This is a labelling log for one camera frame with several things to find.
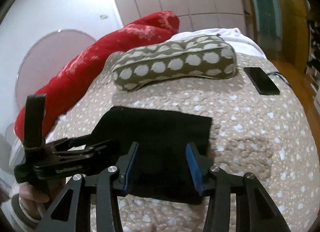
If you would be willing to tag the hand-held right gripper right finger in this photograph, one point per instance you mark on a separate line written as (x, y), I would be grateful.
(195, 169)

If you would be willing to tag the beige dotted quilted bedspread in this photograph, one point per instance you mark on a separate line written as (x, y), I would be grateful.
(250, 147)

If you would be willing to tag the red floral quilt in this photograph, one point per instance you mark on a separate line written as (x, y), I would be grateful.
(100, 54)

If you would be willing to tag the white bed sheet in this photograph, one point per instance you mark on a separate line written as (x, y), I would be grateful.
(245, 44)

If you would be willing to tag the person's left forearm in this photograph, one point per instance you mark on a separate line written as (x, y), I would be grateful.
(23, 215)

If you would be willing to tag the round white panel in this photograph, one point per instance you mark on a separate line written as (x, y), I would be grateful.
(50, 54)

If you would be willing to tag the olive pillow with white dots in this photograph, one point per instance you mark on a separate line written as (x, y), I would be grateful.
(175, 64)

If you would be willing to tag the black smartphone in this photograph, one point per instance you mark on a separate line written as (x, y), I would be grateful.
(261, 80)

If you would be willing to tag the wooden door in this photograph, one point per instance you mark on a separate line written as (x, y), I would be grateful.
(280, 9)

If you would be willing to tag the black pants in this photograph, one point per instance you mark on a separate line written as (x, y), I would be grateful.
(162, 142)

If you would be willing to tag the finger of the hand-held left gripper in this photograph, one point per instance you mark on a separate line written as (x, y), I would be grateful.
(97, 150)
(75, 142)

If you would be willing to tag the person's left hand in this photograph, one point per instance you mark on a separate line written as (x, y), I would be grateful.
(53, 192)

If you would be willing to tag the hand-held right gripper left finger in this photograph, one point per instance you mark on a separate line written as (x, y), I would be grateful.
(130, 165)

